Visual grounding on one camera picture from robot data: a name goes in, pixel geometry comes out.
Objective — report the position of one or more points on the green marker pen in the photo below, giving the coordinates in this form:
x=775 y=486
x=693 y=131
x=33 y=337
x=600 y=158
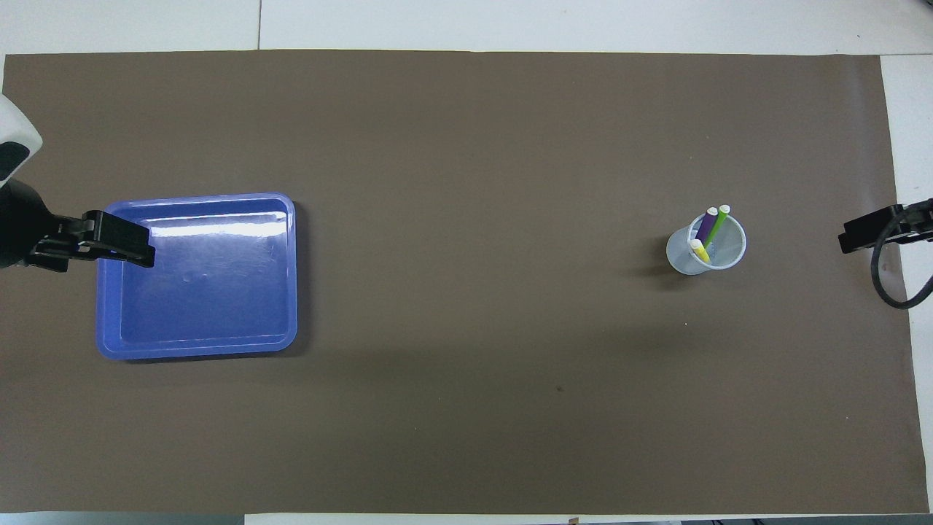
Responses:
x=718 y=222

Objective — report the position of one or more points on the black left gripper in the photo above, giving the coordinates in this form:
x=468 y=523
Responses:
x=29 y=226

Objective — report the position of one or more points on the blue plastic tray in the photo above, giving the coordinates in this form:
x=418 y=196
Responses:
x=211 y=292

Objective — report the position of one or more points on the translucent plastic cup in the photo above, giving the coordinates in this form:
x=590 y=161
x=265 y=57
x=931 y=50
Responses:
x=681 y=259

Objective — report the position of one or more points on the purple marker pen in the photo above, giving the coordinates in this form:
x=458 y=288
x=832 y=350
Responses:
x=705 y=226

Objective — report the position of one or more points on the yellow marker pen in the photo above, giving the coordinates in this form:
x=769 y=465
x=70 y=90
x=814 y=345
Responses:
x=700 y=251

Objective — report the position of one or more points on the brown table mat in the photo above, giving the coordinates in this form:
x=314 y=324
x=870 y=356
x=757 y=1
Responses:
x=466 y=364

